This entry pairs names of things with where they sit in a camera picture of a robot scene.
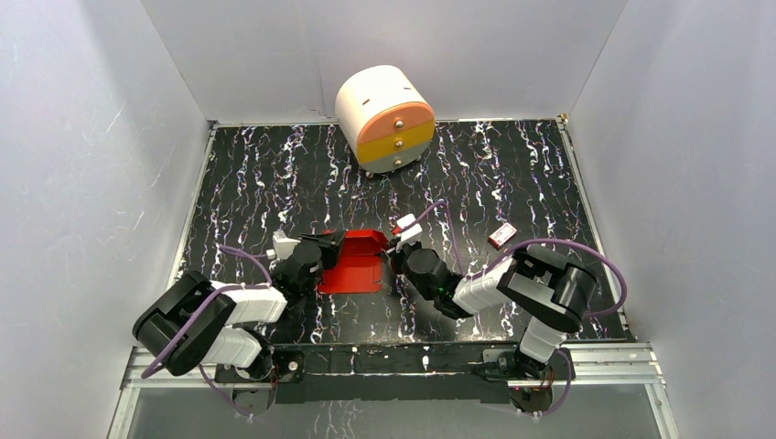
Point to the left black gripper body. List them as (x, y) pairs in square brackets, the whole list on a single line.
[(330, 248)]

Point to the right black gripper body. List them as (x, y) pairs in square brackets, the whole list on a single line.
[(399, 254)]

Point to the red paper box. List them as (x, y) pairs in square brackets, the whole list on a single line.
[(359, 269)]

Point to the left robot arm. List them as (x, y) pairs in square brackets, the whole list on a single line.
[(198, 321)]

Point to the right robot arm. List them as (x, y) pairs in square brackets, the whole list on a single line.
[(552, 288)]

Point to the small red white card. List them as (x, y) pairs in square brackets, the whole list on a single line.
[(502, 235)]

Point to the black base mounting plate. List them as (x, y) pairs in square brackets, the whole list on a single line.
[(404, 372)]

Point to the round three-drawer cabinet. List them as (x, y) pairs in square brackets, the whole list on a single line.
[(386, 121)]

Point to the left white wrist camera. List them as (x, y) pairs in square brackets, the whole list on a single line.
[(282, 246)]

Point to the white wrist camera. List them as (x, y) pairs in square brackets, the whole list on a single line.
[(406, 232), (282, 246)]

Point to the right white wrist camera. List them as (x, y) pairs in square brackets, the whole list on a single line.
[(406, 232)]

